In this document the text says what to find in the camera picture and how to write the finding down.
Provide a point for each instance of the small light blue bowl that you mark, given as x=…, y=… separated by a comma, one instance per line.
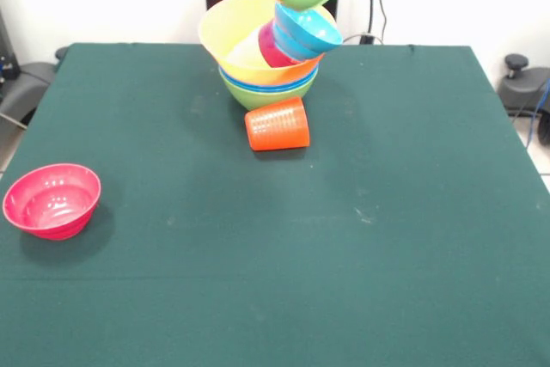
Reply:
x=309, y=27

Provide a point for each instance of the purple cup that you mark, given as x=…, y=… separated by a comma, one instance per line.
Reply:
x=270, y=49

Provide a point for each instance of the yellow cup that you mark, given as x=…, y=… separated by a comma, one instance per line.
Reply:
x=247, y=53

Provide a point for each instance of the large orange bowl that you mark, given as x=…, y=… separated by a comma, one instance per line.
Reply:
x=223, y=27

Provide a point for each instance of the large green bowl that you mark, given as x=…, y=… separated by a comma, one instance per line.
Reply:
x=266, y=98

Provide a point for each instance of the red cup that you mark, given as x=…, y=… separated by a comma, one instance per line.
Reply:
x=277, y=126

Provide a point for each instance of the small pink bowl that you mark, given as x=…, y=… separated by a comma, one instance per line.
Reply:
x=47, y=195

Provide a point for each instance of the dark green tablecloth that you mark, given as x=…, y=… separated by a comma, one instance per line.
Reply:
x=275, y=332

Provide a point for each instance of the dark grey pedestal foot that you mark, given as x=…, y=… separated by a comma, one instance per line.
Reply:
x=26, y=83
x=522, y=87

